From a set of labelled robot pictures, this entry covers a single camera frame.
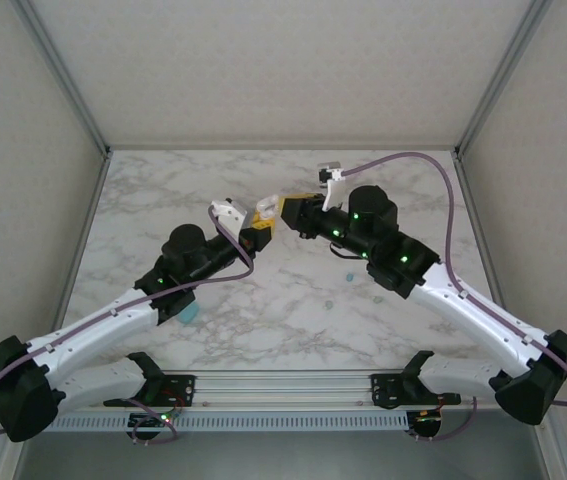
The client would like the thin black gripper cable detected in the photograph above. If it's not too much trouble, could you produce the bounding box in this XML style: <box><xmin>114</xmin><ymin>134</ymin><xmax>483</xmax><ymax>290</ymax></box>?
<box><xmin>329</xmin><ymin>243</ymin><xmax>364</xmax><ymax>260</ymax></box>

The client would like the aluminium frame leg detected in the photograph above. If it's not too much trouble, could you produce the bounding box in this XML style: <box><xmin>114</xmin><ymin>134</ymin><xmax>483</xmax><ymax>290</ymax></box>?
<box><xmin>0</xmin><ymin>439</ymin><xmax>27</xmax><ymax>480</ymax></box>
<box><xmin>534</xmin><ymin>424</ymin><xmax>567</xmax><ymax>480</ymax></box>

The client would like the white earbud charging case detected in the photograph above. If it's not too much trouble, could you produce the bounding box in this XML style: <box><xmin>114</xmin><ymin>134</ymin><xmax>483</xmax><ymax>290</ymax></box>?
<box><xmin>255</xmin><ymin>194</ymin><xmax>281</xmax><ymax>221</ymax></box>

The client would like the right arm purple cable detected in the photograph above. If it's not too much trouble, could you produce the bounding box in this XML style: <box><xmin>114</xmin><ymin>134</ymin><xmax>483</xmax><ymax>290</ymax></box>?
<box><xmin>342</xmin><ymin>151</ymin><xmax>567</xmax><ymax>444</ymax></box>

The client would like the aluminium side edge rail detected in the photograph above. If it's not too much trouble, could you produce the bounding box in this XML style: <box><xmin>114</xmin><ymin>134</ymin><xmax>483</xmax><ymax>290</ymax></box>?
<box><xmin>452</xmin><ymin>149</ymin><xmax>509</xmax><ymax>326</ymax></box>
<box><xmin>52</xmin><ymin>149</ymin><xmax>113</xmax><ymax>331</ymax></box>

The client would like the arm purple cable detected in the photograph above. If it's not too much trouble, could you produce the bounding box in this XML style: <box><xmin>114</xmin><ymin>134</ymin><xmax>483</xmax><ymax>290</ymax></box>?
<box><xmin>342</xmin><ymin>151</ymin><xmax>567</xmax><ymax>444</ymax></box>
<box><xmin>0</xmin><ymin>204</ymin><xmax>257</xmax><ymax>445</ymax></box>

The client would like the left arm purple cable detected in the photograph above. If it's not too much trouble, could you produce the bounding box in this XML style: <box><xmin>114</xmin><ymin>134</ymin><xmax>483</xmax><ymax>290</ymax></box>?
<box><xmin>0</xmin><ymin>204</ymin><xmax>257</xmax><ymax>445</ymax></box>

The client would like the aluminium back edge rail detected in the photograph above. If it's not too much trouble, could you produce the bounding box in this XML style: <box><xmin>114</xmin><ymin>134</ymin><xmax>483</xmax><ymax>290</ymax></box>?
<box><xmin>106</xmin><ymin>143</ymin><xmax>460</xmax><ymax>153</ymax></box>

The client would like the small electronics board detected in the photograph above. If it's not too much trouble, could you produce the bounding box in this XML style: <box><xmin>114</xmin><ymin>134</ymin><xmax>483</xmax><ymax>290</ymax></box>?
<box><xmin>405</xmin><ymin>408</ymin><xmax>445</xmax><ymax>442</ymax></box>
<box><xmin>127</xmin><ymin>410</ymin><xmax>180</xmax><ymax>444</ymax></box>

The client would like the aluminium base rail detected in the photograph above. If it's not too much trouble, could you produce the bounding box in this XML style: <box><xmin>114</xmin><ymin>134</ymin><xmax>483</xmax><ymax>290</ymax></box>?
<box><xmin>77</xmin><ymin>369</ymin><xmax>482</xmax><ymax>409</ymax></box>

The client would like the white slotted cable tray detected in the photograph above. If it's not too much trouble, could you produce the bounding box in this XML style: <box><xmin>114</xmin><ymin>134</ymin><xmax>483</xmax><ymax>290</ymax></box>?
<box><xmin>45</xmin><ymin>412</ymin><xmax>410</xmax><ymax>434</ymax></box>

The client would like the aluminium frame post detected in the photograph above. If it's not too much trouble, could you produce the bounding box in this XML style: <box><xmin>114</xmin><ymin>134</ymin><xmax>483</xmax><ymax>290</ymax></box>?
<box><xmin>10</xmin><ymin>0</ymin><xmax>112</xmax><ymax>156</ymax></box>
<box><xmin>455</xmin><ymin>0</ymin><xmax>557</xmax><ymax>156</ymax></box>

